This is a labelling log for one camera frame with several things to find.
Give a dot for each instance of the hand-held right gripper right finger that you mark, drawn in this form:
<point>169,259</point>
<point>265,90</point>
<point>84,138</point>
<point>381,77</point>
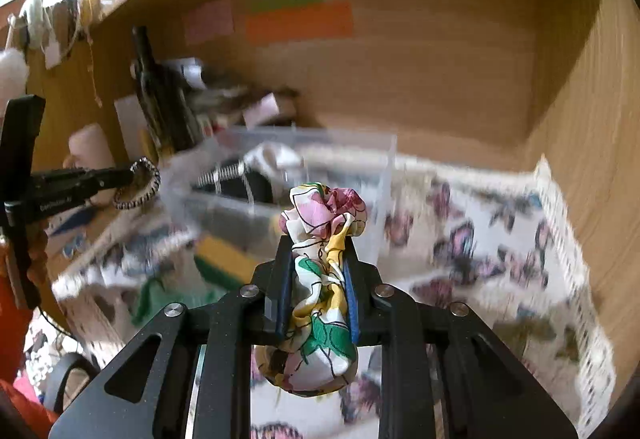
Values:
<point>353,304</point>

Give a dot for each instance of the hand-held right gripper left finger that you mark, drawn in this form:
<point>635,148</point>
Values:
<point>281,289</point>

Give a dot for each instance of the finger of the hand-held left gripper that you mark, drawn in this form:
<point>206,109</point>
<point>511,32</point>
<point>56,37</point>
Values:
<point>85,181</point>

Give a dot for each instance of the floral fabric scrunchie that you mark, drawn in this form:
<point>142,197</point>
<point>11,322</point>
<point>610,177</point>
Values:
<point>320,239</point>

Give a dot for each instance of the clear plastic box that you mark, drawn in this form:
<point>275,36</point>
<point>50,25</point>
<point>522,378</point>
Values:
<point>280,214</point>

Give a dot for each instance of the person's left forearm orange sleeve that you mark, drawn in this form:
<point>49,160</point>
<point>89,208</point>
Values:
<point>12,334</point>

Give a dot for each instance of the pale pink cup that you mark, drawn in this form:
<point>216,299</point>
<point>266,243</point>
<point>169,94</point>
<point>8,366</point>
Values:
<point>90,146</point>

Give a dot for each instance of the white card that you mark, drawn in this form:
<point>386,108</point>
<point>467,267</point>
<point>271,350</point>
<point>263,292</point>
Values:
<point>131,124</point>

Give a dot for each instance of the dark glass bottle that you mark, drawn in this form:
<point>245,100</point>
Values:
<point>155,89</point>

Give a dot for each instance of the butterfly printed cloth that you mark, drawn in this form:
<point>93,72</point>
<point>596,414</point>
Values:
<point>465,244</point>

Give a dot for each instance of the white cloth item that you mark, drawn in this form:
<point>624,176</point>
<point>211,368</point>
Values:
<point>275,158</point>

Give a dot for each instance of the small pink box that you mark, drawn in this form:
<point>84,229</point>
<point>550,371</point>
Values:
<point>261,110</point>

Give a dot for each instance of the pink sticky note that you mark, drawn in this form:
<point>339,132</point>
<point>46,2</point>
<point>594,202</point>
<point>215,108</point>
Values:
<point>209,21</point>

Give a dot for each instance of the wooden shelf unit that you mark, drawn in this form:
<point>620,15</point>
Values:
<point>425,69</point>

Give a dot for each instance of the orange sticky note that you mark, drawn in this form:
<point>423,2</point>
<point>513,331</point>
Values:
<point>299,23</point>

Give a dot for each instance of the green sticky note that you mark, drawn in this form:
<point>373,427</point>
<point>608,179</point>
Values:
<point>286,0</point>

